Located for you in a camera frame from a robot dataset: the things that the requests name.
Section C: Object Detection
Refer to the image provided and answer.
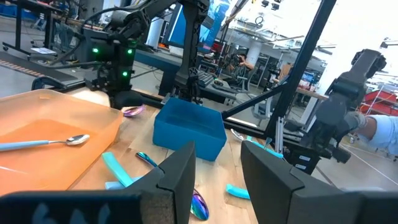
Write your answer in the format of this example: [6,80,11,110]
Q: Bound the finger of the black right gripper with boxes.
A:
[108,90,129,110]
[126,90,146,108]

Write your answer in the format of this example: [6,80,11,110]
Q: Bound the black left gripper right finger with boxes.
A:
[241,141,398,224]

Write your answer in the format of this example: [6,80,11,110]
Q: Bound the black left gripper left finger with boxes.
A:
[0,141,197,224]

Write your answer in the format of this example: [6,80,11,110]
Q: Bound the silver spoon light blue handle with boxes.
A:
[104,177,141,190]
[0,134,91,153]

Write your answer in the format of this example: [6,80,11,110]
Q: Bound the computer desk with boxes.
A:
[134,49,184,97]

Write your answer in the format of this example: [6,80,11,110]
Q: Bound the blue plastic bin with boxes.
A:
[152,97,228,162]

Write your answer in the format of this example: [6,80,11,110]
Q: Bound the white cylinder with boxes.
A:
[146,17,165,48]

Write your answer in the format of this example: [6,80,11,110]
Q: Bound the monitor with blue screen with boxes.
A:
[163,0,233,54]

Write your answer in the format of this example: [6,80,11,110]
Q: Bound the white paper sheet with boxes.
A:
[30,47,57,56]

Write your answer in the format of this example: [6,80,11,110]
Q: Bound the black floor mat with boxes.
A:
[0,51,78,84]

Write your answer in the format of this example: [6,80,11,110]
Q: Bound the black workbench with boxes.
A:
[1,0,63,57]

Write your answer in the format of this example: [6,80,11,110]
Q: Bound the rack of red bins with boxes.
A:
[359,90,398,116]

